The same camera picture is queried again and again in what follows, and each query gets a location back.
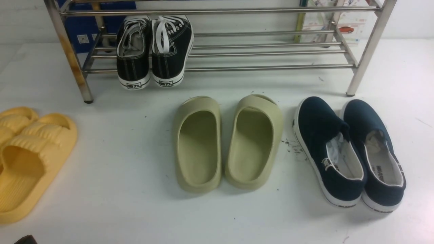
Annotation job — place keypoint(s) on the olive green slipper right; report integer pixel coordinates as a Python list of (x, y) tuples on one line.
[(256, 135)]

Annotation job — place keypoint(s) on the navy slip-on shoe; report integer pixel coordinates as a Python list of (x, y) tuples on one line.
[(324, 137), (386, 181)]

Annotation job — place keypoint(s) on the white printed carton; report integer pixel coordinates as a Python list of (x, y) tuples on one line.
[(350, 24)]

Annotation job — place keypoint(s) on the olive green slipper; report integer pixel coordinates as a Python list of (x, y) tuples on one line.
[(256, 135), (197, 145)]

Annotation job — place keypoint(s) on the olive green slipper left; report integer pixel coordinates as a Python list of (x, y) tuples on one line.
[(197, 145)]

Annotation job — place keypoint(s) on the navy slip-on shoe right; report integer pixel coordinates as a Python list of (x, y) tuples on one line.
[(386, 181)]

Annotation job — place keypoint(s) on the yellow slipper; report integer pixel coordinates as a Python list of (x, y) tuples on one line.
[(31, 161), (14, 120)]

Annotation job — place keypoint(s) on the yellow slipper back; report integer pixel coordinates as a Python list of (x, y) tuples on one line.
[(14, 120)]

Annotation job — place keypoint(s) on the yellow slipper front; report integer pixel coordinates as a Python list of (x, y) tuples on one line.
[(31, 161)]

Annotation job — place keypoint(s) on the black canvas sneaker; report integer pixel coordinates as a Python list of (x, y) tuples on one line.
[(133, 42), (172, 43)]

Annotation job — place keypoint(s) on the blue box behind rack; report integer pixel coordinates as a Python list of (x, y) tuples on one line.
[(83, 30)]

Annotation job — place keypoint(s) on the navy slip-on shoe left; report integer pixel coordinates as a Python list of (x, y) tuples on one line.
[(324, 137)]

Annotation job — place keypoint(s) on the stainless steel shoe rack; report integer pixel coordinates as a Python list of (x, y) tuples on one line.
[(335, 43)]

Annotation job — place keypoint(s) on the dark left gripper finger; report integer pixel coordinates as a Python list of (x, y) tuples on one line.
[(28, 239)]

